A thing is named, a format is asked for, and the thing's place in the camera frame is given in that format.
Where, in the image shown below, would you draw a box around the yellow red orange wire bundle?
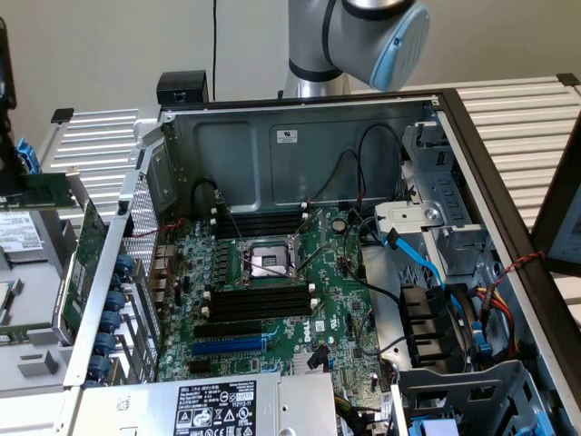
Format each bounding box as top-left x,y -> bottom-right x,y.
475,283 -> 519,361

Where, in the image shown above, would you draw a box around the thin black wire loop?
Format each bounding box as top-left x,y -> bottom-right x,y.
311,149 -> 364,204
356,123 -> 406,205

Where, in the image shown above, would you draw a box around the metal CPU socket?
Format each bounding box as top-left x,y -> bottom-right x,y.
235,235 -> 303,288

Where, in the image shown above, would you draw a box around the green graphics card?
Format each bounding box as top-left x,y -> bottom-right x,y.
54,164 -> 111,342

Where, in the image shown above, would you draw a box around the metal socket cover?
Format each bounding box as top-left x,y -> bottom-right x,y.
292,209 -> 327,273

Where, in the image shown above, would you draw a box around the black fan shroud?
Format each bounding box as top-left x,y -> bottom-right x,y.
398,283 -> 483,370

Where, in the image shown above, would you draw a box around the red black twisted wire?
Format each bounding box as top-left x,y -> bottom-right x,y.
156,219 -> 188,242
492,250 -> 546,292

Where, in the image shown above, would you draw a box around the green RAM stick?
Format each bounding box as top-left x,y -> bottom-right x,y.
0,322 -> 54,344
0,173 -> 79,210

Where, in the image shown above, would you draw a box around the grey plastic drive bracket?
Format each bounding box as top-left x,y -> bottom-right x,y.
374,201 -> 445,246

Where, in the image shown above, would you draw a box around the silver hard disk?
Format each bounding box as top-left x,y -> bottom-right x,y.
0,206 -> 49,267

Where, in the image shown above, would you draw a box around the thin black cable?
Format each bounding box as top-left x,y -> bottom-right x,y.
211,0 -> 219,102

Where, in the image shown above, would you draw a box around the short black wire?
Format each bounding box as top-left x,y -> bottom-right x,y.
191,177 -> 224,211

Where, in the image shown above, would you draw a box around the green motherboard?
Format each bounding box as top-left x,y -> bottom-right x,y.
156,206 -> 387,403

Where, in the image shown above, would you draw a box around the grey parts rack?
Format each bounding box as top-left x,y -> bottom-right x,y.
0,206 -> 87,396

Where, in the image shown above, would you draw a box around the black RAM slot white latches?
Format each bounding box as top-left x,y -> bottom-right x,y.
202,282 -> 318,309
209,213 -> 311,233
209,203 -> 310,222
201,295 -> 319,324

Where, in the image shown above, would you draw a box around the long blue expansion slot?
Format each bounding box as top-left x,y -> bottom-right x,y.
191,324 -> 282,359

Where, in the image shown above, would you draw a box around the long black expansion slot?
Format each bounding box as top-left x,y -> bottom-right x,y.
193,319 -> 264,341

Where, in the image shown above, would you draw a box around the thin metal locking lever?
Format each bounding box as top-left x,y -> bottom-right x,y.
239,256 -> 295,278
224,206 -> 249,249

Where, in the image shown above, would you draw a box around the dark grey disk bay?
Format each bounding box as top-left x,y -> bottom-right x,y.
397,358 -> 562,436

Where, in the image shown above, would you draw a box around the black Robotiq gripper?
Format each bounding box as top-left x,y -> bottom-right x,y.
0,17 -> 26,199

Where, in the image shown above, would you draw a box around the blue drive carrier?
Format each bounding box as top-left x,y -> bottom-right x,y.
408,417 -> 460,436

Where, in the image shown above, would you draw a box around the blue disk bracket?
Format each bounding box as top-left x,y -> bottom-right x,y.
15,139 -> 44,176

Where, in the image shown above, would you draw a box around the large metal rear port block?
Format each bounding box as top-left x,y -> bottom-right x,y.
153,243 -> 177,265

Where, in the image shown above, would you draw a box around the open grey PC case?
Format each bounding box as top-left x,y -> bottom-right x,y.
63,88 -> 581,436

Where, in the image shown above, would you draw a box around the thick black wire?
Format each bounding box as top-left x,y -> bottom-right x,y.
342,213 -> 403,302

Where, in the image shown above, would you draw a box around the grey metal drive cage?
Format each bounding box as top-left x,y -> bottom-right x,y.
401,120 -> 489,228

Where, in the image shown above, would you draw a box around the silver finned heat sink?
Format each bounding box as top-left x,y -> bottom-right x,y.
291,352 -> 331,376

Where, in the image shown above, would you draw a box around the grey power supply with label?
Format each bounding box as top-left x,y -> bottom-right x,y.
67,370 -> 340,436

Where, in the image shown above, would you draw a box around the small black box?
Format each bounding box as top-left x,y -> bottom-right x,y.
156,71 -> 209,108

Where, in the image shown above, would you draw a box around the flat blue wire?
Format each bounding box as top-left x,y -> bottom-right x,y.
383,228 -> 494,361

